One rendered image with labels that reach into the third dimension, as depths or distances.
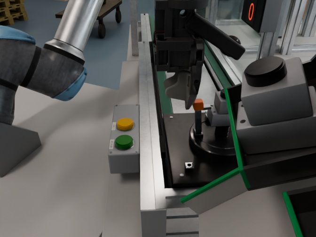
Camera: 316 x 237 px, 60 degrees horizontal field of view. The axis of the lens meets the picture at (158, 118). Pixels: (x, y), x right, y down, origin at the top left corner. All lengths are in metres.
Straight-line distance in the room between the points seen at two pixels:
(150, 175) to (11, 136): 0.37
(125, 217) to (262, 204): 0.32
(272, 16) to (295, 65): 0.45
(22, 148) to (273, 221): 0.62
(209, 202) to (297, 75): 0.26
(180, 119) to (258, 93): 0.48
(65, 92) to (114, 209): 0.35
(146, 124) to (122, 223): 0.24
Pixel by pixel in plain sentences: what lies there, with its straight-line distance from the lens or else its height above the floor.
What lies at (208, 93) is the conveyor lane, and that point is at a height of 0.92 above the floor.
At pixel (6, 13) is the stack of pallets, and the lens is 5.79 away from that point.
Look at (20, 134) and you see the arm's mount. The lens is 0.78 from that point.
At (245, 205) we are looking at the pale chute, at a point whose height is 1.05.
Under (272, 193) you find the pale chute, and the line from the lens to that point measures 0.39.
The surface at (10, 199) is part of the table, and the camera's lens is 0.72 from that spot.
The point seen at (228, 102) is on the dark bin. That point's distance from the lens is 0.29.
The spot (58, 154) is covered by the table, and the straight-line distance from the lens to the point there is 0.79.
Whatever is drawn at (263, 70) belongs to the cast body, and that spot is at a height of 1.27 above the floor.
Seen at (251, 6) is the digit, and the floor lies 1.21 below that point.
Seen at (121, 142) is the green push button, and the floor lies 0.97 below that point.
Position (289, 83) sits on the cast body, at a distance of 0.22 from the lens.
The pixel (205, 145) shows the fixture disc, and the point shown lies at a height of 0.99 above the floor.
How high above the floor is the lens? 1.35
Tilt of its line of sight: 34 degrees down
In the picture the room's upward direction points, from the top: straight up
